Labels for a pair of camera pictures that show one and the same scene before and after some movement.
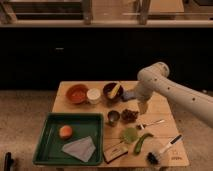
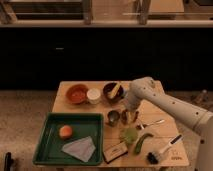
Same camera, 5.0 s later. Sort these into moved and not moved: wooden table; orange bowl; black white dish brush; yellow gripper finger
Moved: yellow gripper finger
Not moved: black white dish brush; orange bowl; wooden table
